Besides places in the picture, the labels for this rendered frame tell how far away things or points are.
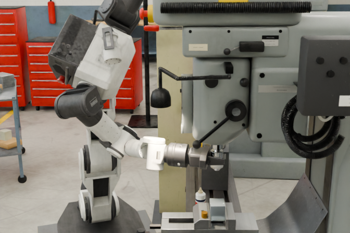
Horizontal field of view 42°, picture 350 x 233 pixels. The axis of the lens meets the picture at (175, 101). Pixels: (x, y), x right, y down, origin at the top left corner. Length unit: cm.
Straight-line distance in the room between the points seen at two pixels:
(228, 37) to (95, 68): 59
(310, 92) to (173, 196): 256
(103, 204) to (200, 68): 115
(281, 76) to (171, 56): 190
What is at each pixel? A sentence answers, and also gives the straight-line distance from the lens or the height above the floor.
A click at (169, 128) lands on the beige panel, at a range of 346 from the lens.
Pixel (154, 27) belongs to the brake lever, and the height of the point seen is 170.
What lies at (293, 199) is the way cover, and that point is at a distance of 192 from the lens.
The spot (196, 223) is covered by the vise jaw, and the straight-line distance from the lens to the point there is 165.
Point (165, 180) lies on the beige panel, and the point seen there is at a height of 32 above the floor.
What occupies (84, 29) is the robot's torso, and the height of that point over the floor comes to 168.
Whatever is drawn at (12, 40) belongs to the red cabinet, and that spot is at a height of 102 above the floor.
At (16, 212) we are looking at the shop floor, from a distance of 406.
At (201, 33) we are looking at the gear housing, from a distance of 144.
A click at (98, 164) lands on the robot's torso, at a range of 223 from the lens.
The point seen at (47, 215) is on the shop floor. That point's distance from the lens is 395.
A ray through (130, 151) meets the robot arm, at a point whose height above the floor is 120.
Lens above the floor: 189
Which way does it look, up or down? 16 degrees down
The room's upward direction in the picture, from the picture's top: straight up
